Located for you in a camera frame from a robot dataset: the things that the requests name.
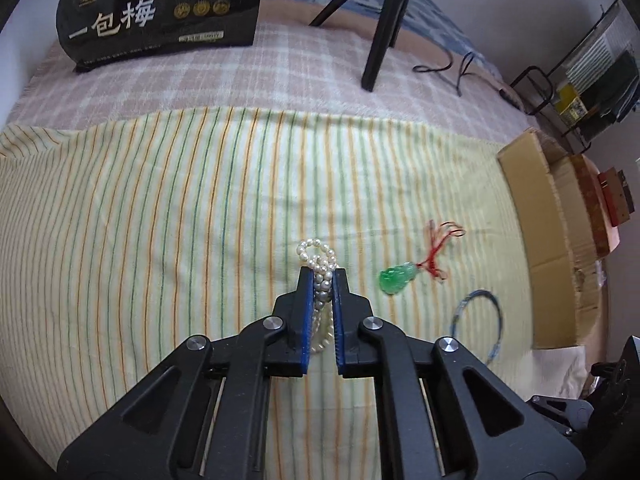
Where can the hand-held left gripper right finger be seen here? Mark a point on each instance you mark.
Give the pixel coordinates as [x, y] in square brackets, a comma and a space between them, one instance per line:
[341, 310]

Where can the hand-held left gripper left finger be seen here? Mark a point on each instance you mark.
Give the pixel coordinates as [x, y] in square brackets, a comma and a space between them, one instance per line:
[306, 310]

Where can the striped yellow cloth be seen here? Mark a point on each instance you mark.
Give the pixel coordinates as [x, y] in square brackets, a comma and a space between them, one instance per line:
[200, 240]

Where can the blue white bangle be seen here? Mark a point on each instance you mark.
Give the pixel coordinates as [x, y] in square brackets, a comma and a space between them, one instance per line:
[495, 300]

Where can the cardboard box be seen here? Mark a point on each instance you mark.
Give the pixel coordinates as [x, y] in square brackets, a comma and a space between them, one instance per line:
[555, 240]

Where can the brown wooden box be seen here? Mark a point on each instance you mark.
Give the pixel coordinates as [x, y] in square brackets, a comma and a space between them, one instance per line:
[612, 195]

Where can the checked pink blanket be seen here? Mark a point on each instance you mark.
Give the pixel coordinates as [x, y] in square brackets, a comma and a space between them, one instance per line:
[225, 75]

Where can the black tripod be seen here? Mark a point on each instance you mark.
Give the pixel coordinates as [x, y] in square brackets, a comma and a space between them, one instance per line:
[385, 15]

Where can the blue patterned bedsheet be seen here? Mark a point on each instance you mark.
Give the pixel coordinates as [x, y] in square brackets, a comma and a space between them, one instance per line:
[360, 0]

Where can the black metal rack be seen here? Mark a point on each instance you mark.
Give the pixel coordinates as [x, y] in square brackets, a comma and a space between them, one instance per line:
[575, 75]

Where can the black printed snack bag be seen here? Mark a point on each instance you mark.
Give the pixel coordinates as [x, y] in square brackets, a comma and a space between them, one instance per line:
[160, 5]

